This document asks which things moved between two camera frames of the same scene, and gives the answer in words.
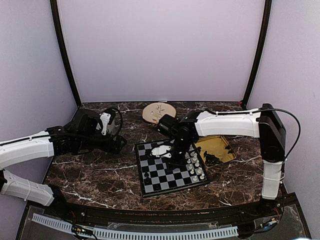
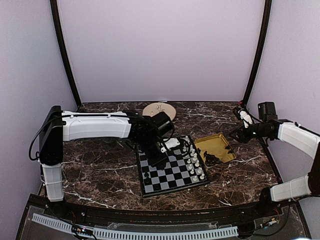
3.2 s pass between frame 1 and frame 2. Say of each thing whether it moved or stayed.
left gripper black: moved
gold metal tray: stayed
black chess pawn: stayed
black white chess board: stayed
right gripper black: moved
